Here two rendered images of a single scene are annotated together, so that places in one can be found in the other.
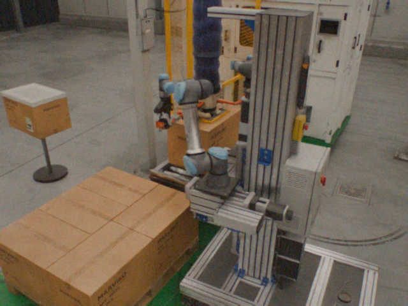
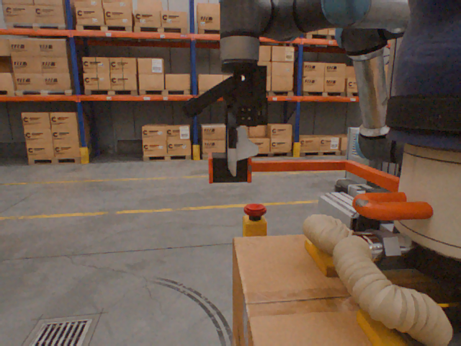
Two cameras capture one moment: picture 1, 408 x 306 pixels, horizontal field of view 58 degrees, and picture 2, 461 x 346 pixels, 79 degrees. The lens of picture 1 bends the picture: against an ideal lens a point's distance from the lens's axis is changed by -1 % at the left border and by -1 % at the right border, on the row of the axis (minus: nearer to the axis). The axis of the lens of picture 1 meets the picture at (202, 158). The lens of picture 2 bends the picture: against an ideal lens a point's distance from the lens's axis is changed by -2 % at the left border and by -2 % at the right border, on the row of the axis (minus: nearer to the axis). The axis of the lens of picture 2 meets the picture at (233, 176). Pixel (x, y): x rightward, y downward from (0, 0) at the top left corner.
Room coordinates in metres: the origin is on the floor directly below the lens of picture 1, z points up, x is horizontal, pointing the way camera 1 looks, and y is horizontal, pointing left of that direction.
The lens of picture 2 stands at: (3.46, 0.06, 1.33)
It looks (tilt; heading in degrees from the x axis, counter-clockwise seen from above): 14 degrees down; 234
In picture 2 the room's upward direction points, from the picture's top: straight up
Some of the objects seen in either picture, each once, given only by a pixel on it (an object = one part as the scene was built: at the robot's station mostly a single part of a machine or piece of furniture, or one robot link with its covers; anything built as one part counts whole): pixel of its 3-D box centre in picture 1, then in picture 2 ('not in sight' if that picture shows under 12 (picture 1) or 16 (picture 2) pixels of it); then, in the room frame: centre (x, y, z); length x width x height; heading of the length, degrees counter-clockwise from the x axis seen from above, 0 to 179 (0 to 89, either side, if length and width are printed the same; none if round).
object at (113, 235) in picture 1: (104, 236); not in sight; (2.28, 0.76, 0.34); 1.20 x 1.00 x 0.40; 149
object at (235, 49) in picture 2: not in sight; (239, 53); (3.11, -0.40, 1.43); 0.08 x 0.08 x 0.05
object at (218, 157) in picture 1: (217, 159); not in sight; (1.97, -0.09, 1.20); 0.13 x 0.12 x 0.14; 112
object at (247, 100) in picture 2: (248, 80); (243, 96); (3.10, -0.40, 1.35); 0.09 x 0.08 x 0.12; 149
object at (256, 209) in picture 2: not in sight; (254, 212); (2.92, -0.57, 1.02); 0.07 x 0.07 x 0.04
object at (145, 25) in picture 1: (146, 33); not in sight; (3.80, 0.55, 1.62); 0.20 x 0.05 x 0.30; 149
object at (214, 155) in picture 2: not in sight; (228, 166); (3.13, -0.41, 1.21); 0.09 x 0.08 x 0.05; 59
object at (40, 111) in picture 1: (36, 109); not in sight; (3.79, 1.80, 0.82); 0.60 x 0.40 x 0.40; 54
